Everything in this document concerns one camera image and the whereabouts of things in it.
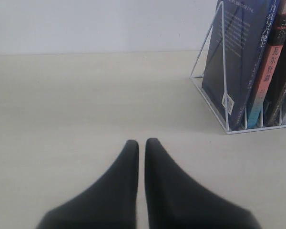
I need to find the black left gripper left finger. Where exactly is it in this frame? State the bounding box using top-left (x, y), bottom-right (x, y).
top-left (37, 140), bottom-right (139, 229)

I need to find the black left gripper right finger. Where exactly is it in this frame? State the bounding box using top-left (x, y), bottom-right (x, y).
top-left (144, 138), bottom-right (260, 229)

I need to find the dark brown thin book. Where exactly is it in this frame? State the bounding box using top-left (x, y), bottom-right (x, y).
top-left (264, 40), bottom-right (286, 126)

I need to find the dark blue book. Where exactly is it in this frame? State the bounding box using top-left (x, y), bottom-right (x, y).
top-left (202, 0), bottom-right (280, 131)

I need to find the pink and teal book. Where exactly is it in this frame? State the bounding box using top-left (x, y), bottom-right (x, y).
top-left (246, 0), bottom-right (286, 129)

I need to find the white wire book rack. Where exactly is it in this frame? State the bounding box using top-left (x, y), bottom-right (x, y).
top-left (190, 0), bottom-right (286, 134)

